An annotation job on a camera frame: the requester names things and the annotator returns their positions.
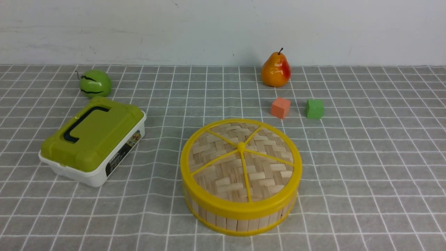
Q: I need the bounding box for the yellow bamboo steamer lid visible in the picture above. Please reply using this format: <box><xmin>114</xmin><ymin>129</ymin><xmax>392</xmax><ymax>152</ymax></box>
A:
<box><xmin>180</xmin><ymin>119</ymin><xmax>302</xmax><ymax>220</ymax></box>

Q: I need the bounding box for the yellow bamboo steamer basket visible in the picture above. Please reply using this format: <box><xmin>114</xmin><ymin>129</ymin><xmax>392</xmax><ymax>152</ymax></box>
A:
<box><xmin>183</xmin><ymin>189</ymin><xmax>298</xmax><ymax>237</ymax></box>

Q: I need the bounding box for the orange foam cube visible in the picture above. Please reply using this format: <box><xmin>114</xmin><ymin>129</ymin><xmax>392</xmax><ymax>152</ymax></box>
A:
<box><xmin>270</xmin><ymin>97</ymin><xmax>291</xmax><ymax>120</ymax></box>

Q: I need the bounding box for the orange toy pear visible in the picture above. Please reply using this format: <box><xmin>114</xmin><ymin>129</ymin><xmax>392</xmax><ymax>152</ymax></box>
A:
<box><xmin>261</xmin><ymin>48</ymin><xmax>292</xmax><ymax>88</ymax></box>

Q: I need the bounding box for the green foam cube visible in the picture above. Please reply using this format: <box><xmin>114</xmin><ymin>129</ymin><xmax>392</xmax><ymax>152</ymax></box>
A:
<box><xmin>305</xmin><ymin>99</ymin><xmax>324</xmax><ymax>120</ymax></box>

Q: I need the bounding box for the green lidded white plastic box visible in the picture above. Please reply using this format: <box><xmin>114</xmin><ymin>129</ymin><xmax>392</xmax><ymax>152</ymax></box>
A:
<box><xmin>39</xmin><ymin>97</ymin><xmax>146</xmax><ymax>187</ymax></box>

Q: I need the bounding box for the green toy watermelon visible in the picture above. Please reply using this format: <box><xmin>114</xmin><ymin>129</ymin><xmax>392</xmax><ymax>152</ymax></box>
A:
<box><xmin>75</xmin><ymin>69</ymin><xmax>112</xmax><ymax>99</ymax></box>

